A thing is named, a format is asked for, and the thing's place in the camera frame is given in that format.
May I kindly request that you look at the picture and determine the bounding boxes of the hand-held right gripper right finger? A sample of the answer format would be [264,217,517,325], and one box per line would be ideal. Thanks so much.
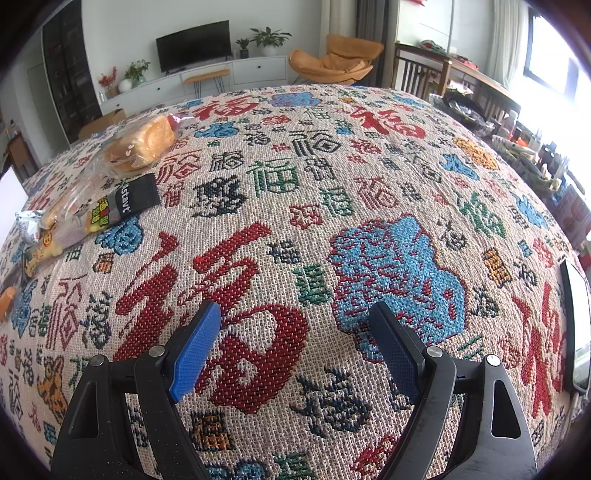
[368,302,539,480]

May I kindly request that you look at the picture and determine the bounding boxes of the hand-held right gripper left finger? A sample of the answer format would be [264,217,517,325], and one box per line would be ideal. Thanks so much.
[51,301,222,480]

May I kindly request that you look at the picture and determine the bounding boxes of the black snack packet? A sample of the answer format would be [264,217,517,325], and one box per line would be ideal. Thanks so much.
[111,173,161,223]

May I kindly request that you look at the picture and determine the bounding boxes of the yellow cartoon snack packet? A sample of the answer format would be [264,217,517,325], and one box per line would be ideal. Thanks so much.
[22,227,80,278]

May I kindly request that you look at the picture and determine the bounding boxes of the clear bagged pastry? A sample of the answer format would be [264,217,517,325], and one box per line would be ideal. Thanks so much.
[46,178,121,232]

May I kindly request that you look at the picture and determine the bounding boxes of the orange bun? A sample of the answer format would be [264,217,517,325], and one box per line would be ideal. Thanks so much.
[0,286,18,322]

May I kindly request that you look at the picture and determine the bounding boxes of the silver snack packet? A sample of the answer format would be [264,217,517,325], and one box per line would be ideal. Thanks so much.
[15,210,48,245]

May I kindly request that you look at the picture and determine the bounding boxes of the bagged bread loaf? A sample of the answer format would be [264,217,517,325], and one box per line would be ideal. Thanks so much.
[92,114,185,176]

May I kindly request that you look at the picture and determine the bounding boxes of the printed woven blanket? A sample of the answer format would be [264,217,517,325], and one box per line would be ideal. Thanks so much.
[0,83,591,480]

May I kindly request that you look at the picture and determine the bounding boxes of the black tablet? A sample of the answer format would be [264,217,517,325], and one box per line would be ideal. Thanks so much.
[560,259,591,395]

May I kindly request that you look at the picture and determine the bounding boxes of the cluttered basket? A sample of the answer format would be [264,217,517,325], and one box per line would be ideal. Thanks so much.
[492,134,573,195]

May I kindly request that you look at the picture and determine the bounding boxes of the wooden side table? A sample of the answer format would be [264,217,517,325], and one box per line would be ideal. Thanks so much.
[6,131,40,183]

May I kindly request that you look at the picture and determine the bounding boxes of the wooden stool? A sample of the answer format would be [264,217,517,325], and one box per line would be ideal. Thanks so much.
[184,69,230,97]

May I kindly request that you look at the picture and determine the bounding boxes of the wooden dining table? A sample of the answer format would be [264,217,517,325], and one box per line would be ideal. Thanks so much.
[443,55,522,121]

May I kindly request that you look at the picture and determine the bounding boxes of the red flower arrangement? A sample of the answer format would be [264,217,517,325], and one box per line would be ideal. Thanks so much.
[98,67,118,97]

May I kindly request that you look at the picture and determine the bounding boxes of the green plant in pot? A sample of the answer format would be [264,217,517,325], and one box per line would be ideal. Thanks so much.
[124,60,151,88]

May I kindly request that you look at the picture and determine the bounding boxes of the dark wooden chair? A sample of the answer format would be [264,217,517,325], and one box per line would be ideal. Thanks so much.
[392,42,451,93]

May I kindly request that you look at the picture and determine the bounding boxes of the white television cabinet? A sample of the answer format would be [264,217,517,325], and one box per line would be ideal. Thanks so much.
[99,55,291,114]

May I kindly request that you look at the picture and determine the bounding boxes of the orange lounge chair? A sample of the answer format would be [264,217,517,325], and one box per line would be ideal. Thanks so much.
[289,34,385,86]

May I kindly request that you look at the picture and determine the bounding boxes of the black television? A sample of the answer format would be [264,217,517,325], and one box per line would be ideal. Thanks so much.
[156,20,232,75]

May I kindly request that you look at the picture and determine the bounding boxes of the dark display cabinet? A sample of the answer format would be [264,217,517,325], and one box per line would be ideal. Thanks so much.
[42,0,102,144]

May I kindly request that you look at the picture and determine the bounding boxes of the large potted plant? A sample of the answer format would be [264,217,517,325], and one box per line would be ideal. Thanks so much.
[249,27,293,57]

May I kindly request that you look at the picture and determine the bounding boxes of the grey curtain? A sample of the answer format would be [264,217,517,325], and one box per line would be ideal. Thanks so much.
[318,0,398,47]

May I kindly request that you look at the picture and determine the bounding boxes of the window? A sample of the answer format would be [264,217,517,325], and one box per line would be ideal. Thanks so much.
[526,14,591,102]

